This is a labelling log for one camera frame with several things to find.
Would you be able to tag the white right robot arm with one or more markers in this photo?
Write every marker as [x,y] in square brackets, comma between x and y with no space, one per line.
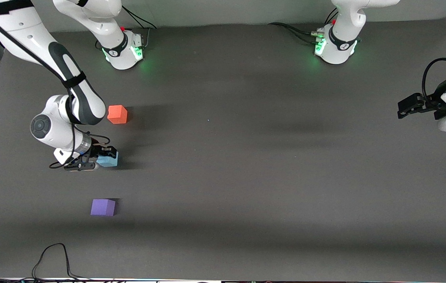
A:
[55,129]

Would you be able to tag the orange foam block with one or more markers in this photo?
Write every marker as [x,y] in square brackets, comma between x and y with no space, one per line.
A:
[117,114]

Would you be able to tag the dark grey table mat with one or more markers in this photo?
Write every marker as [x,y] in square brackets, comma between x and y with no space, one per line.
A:
[285,196]

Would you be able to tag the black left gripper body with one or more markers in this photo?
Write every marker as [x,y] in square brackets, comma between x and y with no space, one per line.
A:
[437,101]

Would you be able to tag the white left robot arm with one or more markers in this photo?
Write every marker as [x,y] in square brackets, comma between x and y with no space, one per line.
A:
[340,47]

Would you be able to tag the purple foam block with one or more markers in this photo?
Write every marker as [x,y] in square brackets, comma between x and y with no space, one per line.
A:
[103,207]

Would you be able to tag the light blue foam block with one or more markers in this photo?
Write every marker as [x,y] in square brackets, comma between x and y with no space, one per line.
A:
[109,160]

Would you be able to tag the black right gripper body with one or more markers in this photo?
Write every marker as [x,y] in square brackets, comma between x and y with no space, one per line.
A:
[98,151]

